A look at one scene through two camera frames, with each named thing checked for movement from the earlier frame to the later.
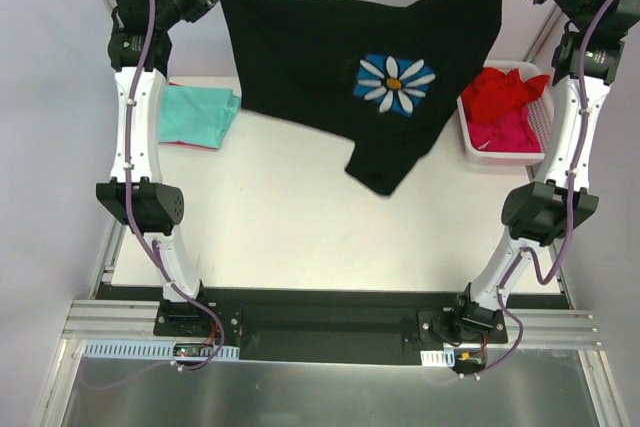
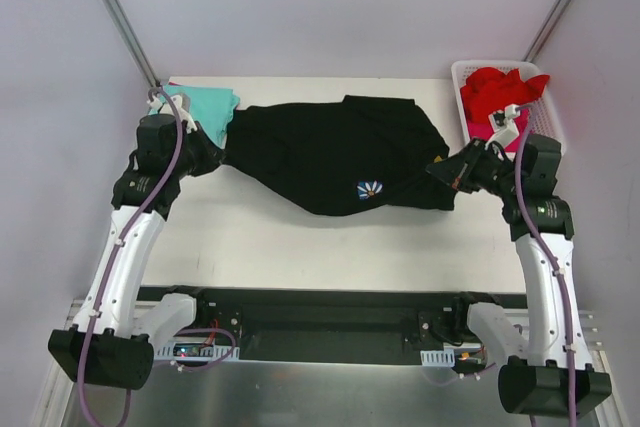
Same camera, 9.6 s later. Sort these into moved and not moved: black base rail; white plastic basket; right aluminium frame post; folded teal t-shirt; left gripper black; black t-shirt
Moved: black t-shirt; left gripper black
Not moved: black base rail; white plastic basket; right aluminium frame post; folded teal t-shirt
